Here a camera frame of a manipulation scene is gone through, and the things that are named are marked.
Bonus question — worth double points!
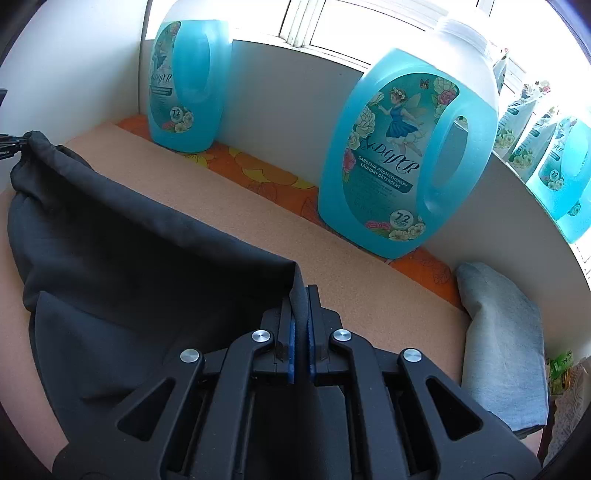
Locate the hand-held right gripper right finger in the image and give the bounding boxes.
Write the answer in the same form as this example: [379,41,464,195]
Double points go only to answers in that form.
[305,285,542,480]

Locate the folded blue-grey pants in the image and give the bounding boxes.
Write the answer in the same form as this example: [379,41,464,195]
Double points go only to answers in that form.
[455,261,551,440]

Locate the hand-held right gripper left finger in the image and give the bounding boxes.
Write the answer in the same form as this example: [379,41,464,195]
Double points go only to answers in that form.
[53,295,298,480]

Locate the white lace cloth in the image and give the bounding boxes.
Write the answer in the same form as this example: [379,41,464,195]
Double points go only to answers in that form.
[539,369,591,468]

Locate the black pants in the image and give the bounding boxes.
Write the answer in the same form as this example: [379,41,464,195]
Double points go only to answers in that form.
[7,130,306,462]

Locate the white window frame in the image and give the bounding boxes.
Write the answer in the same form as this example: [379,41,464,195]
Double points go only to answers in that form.
[277,0,462,70]

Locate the beige blanket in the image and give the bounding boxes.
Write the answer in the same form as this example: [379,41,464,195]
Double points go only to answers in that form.
[0,121,472,462]

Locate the white floral refill pouch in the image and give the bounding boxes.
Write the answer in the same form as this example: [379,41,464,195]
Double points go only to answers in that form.
[508,107,564,183]
[493,82,552,162]

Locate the blue laundry detergent bottle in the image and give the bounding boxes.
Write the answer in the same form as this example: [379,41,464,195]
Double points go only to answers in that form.
[147,0,233,154]
[317,18,501,260]
[525,115,591,244]

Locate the green packet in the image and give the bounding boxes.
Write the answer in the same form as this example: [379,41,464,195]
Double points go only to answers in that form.
[547,350,576,396]

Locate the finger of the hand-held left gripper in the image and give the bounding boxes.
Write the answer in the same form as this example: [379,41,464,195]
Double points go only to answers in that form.
[0,132,32,160]

